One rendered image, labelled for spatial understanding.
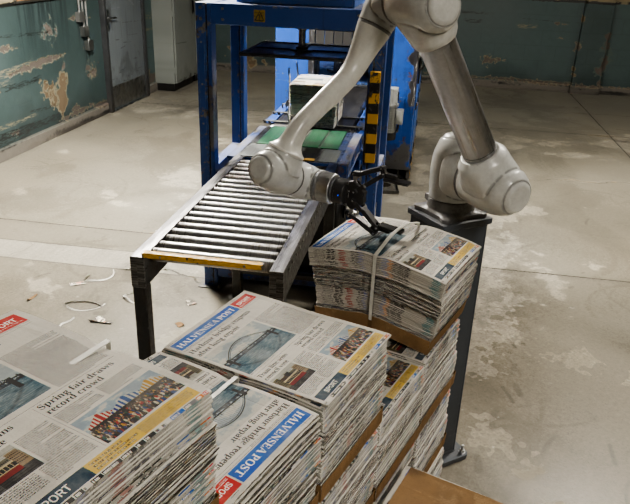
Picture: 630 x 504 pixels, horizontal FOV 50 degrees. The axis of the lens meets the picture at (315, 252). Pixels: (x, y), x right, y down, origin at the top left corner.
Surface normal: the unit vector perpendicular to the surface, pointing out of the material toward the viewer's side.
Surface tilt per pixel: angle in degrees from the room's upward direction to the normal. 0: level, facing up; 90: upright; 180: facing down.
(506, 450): 0
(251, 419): 1
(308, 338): 0
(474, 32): 90
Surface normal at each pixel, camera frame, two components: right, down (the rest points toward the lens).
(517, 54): -0.17, 0.39
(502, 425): 0.04, -0.91
